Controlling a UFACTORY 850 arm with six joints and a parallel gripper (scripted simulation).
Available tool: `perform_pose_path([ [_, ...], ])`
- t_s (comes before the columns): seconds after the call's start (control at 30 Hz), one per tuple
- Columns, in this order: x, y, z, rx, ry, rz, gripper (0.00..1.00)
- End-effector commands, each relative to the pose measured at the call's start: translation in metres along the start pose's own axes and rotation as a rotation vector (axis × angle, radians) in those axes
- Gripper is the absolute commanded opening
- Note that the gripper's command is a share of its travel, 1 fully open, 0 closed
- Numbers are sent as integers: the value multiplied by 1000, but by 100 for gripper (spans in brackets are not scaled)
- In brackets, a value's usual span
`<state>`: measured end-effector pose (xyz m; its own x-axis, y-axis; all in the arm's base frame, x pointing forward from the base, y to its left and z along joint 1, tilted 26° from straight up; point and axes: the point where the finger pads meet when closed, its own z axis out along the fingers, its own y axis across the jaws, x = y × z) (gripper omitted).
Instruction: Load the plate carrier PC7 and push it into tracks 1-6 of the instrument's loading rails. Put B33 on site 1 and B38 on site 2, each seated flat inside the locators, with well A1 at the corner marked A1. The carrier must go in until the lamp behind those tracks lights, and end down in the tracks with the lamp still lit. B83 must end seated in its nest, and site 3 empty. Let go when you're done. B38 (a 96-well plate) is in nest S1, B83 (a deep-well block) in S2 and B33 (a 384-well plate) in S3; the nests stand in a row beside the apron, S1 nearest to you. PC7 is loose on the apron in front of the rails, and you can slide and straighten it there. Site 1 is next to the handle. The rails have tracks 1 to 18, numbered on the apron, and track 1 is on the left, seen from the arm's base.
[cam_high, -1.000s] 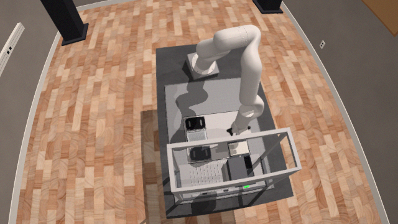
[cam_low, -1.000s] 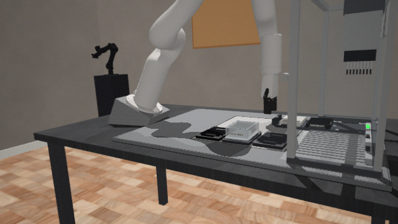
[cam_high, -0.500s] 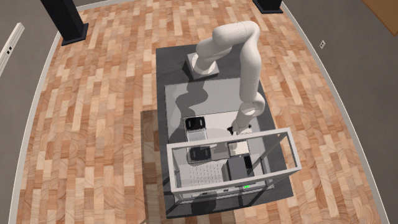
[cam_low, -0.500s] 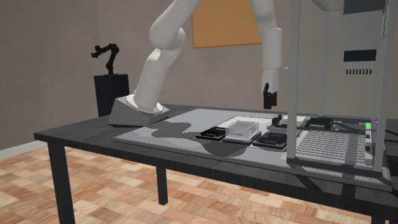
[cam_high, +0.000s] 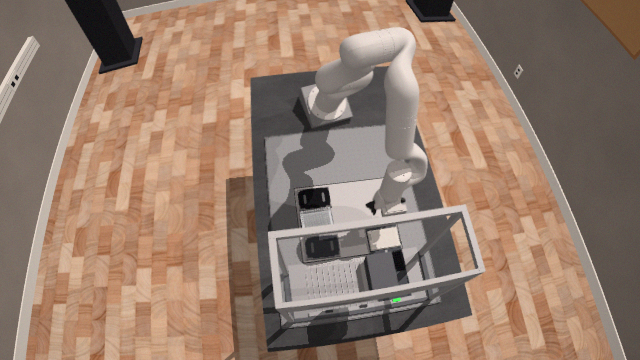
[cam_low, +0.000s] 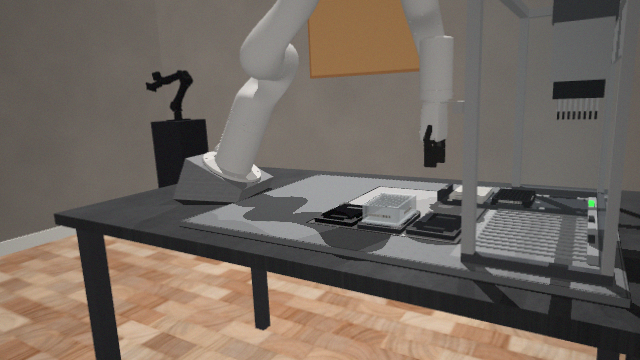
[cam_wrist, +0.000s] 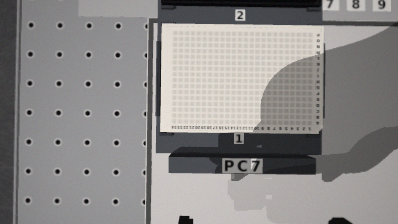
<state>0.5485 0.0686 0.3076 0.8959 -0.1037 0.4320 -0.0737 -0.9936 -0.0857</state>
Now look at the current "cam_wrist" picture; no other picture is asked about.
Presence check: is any black well plate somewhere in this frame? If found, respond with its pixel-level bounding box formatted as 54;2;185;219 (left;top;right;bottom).
161;0;321;8

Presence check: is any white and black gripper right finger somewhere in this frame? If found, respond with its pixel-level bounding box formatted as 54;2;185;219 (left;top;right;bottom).
328;217;352;224

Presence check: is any grey plate carrier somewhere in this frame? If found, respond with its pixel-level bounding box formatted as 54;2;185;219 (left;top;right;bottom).
155;0;323;175

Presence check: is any white multi-well plate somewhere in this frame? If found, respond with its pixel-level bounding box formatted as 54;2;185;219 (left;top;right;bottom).
160;24;324;134

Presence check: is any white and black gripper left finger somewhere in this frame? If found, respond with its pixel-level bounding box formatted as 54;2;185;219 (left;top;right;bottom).
178;216;193;224

